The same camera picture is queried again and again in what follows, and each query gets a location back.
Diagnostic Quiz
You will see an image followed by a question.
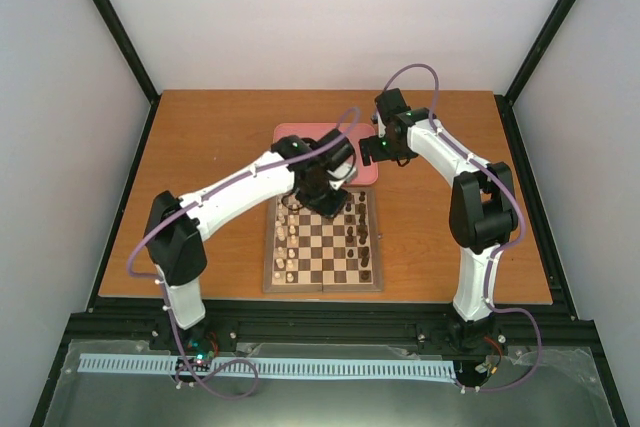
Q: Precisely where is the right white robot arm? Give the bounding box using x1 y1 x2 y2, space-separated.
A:
359 106 521 352

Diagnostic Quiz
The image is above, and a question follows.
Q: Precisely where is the light blue cable duct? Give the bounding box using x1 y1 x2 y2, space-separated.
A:
77 353 455 383

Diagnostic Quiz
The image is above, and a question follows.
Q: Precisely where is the black aluminium frame base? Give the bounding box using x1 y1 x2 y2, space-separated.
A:
62 298 602 359

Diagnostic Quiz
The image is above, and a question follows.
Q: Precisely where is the pink plastic tray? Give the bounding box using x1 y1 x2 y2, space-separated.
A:
273 123 378 186

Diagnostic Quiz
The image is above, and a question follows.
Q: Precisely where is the transparent acrylic sheet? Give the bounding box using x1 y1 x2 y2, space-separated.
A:
43 341 615 426

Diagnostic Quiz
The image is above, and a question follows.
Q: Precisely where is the wooden chess board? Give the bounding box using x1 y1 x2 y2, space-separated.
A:
263 186 383 293

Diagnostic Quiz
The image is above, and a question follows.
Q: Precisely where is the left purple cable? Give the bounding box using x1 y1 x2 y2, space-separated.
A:
126 106 363 400

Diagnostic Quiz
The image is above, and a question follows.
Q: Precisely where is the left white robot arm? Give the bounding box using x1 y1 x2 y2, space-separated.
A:
143 129 357 350

